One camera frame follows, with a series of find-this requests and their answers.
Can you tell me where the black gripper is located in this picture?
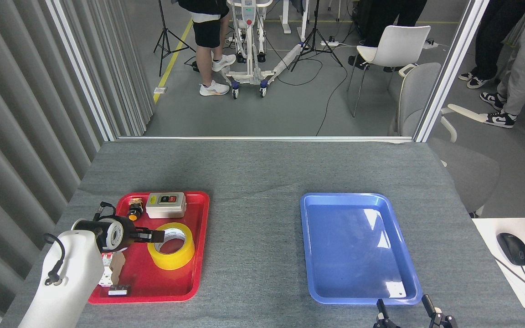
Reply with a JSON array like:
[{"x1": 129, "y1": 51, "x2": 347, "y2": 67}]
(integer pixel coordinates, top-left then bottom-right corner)
[{"x1": 124, "y1": 220, "x2": 166, "y2": 250}]

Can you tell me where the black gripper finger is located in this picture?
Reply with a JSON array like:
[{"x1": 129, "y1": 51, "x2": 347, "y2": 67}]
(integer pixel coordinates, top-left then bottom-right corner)
[
  {"x1": 422, "y1": 294, "x2": 458, "y2": 328},
  {"x1": 373, "y1": 299, "x2": 400, "y2": 328}
]

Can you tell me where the yellow tape roll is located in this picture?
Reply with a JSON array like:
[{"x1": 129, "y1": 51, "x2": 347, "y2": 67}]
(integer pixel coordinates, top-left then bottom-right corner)
[{"x1": 147, "y1": 222, "x2": 195, "y2": 271}]

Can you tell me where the black yellow push button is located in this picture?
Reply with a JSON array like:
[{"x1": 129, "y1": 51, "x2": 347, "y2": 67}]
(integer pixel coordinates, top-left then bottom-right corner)
[{"x1": 128, "y1": 198, "x2": 144, "y2": 222}]

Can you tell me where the white circuit breaker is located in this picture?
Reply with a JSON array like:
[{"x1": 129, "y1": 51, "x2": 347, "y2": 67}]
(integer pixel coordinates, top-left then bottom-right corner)
[{"x1": 98, "y1": 252, "x2": 126, "y2": 287}]

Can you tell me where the red plastic tray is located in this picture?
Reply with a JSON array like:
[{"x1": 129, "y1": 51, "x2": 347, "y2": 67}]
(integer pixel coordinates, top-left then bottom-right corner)
[{"x1": 88, "y1": 191, "x2": 210, "y2": 303}]

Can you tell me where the blue plastic tray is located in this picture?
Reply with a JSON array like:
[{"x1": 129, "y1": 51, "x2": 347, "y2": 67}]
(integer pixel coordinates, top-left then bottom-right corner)
[{"x1": 300, "y1": 192, "x2": 423, "y2": 305}]

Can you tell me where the black computer mouse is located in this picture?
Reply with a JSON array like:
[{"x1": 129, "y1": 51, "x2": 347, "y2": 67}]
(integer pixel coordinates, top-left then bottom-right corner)
[{"x1": 496, "y1": 232, "x2": 525, "y2": 267}]

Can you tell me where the white desk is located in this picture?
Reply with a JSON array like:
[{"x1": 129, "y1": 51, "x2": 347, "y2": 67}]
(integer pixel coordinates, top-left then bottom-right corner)
[{"x1": 471, "y1": 217, "x2": 525, "y2": 328}]

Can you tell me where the white wheeled stand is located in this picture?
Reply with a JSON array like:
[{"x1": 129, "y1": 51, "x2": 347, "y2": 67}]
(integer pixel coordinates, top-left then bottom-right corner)
[{"x1": 219, "y1": 0, "x2": 305, "y2": 99}]

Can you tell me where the black tripod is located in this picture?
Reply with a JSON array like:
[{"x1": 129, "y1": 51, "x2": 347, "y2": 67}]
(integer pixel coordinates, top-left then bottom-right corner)
[
  {"x1": 290, "y1": 0, "x2": 343, "y2": 72},
  {"x1": 153, "y1": 0, "x2": 197, "y2": 77}
]

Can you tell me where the person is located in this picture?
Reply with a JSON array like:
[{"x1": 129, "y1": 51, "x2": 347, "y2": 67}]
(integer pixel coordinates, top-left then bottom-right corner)
[
  {"x1": 480, "y1": 0, "x2": 525, "y2": 129},
  {"x1": 348, "y1": 0, "x2": 428, "y2": 70},
  {"x1": 178, "y1": 0, "x2": 237, "y2": 97},
  {"x1": 458, "y1": 0, "x2": 525, "y2": 89}
]

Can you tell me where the grey office chair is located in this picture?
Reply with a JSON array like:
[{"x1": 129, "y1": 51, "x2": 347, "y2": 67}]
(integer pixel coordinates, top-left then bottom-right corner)
[{"x1": 389, "y1": 62, "x2": 501, "y2": 218}]

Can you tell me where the white table leg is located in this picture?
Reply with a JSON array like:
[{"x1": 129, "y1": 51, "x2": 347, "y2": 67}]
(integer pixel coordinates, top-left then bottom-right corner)
[
  {"x1": 300, "y1": 0, "x2": 311, "y2": 41},
  {"x1": 280, "y1": 0, "x2": 291, "y2": 34}
]

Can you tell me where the white plastic chair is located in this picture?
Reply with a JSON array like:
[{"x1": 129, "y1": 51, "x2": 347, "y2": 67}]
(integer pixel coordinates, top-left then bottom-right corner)
[{"x1": 347, "y1": 25, "x2": 432, "y2": 118}]

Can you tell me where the grey push button switch box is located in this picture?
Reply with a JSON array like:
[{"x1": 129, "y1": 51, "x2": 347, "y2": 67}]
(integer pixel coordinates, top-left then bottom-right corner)
[{"x1": 145, "y1": 192, "x2": 187, "y2": 219}]

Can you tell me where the silver frame rail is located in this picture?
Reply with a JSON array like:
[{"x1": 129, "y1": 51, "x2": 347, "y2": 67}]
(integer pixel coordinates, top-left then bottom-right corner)
[{"x1": 116, "y1": 136, "x2": 414, "y2": 144}]

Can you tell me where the silver frame post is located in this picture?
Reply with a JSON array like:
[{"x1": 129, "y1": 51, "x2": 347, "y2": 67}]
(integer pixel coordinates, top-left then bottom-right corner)
[
  {"x1": 413, "y1": 0, "x2": 491, "y2": 143},
  {"x1": 44, "y1": 0, "x2": 117, "y2": 142}
]

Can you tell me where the black floor cable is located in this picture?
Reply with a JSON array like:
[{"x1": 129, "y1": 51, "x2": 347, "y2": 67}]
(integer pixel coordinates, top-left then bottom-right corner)
[
  {"x1": 316, "y1": 57, "x2": 350, "y2": 136},
  {"x1": 277, "y1": 58, "x2": 323, "y2": 87}
]

